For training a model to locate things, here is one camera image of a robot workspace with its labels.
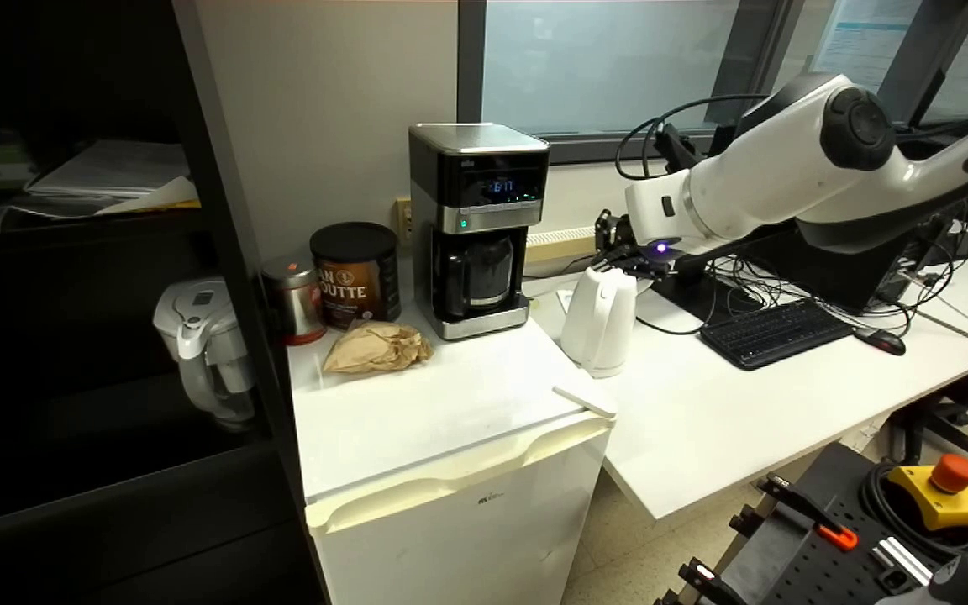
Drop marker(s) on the black orange bar clamp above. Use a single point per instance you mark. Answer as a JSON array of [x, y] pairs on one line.
[[806, 515], [711, 584]]

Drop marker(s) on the black shelving unit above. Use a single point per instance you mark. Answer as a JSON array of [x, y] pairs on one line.
[[80, 492]]

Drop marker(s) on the stack of white papers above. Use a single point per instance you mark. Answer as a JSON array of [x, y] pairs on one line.
[[103, 179]]

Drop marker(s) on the white water filter pitcher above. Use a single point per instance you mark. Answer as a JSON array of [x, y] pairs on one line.
[[206, 341]]

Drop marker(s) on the dark brown coffee can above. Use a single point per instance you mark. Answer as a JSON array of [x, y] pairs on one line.
[[354, 277]]

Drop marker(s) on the black silver drip coffeemaker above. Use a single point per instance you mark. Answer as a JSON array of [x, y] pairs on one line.
[[478, 237]]

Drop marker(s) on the black office chair base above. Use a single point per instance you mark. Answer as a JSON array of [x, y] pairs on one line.
[[958, 426]]

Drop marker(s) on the black computer mouse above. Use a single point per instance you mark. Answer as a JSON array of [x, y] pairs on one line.
[[883, 341]]

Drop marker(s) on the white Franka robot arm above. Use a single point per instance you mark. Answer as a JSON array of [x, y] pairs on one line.
[[773, 169]]

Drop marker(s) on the white mini fridge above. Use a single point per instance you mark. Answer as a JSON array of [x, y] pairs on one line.
[[438, 450]]

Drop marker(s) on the yellow red emergency stop button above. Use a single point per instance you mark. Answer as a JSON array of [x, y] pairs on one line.
[[946, 492]]

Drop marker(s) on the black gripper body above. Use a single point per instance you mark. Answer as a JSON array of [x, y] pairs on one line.
[[628, 237]]

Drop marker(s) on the white electric kettle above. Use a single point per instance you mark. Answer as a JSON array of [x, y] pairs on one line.
[[600, 321]]

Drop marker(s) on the black open laptop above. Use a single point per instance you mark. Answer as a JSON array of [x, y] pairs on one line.
[[830, 275]]

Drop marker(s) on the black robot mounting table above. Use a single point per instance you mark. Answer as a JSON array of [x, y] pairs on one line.
[[806, 574]]

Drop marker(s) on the black keyboard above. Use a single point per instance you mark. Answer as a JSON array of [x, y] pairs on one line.
[[773, 336]]

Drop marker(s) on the grey window frame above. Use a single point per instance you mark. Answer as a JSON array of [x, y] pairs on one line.
[[595, 143]]

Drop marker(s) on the crumpled brown paper bag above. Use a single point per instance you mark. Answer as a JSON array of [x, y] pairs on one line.
[[373, 349]]

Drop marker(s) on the small red silver can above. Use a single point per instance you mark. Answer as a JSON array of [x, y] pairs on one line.
[[299, 305]]

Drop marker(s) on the beige wall socket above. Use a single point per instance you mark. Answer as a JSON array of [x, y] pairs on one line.
[[401, 220]]

